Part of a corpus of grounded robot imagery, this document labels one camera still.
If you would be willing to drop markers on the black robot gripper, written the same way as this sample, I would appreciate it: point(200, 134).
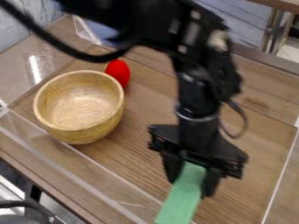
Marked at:
point(194, 141)

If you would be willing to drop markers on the green rectangular stick block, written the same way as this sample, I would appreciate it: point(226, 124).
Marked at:
point(184, 197)

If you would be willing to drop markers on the brown wooden bowl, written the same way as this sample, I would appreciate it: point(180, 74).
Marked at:
point(79, 106)

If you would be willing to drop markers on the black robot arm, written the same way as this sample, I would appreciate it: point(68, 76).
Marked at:
point(192, 36)

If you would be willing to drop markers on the clear acrylic front barrier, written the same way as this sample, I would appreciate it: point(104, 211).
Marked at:
point(111, 180)

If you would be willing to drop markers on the red toy strawberry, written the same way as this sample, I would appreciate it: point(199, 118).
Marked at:
point(118, 69)

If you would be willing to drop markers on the metal table leg background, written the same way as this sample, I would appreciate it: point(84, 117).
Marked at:
point(276, 30)

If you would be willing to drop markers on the black table frame leg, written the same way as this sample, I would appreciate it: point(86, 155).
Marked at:
point(39, 212)

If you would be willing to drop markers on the clear acrylic corner bracket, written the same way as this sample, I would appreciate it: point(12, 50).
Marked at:
point(83, 31)

